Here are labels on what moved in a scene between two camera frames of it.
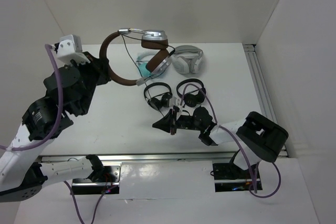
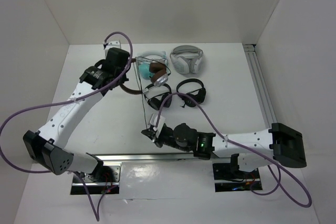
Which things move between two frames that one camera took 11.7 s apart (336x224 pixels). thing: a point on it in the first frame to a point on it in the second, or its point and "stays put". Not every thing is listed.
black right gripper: (166, 123) to (150, 134)
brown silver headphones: (158, 64) to (158, 75)
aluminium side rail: (257, 72) stays put
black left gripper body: (93, 75) to (122, 79)
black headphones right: (194, 98) stays put
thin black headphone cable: (123, 35) to (135, 65)
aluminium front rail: (148, 157) stays put
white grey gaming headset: (187, 59) stays put
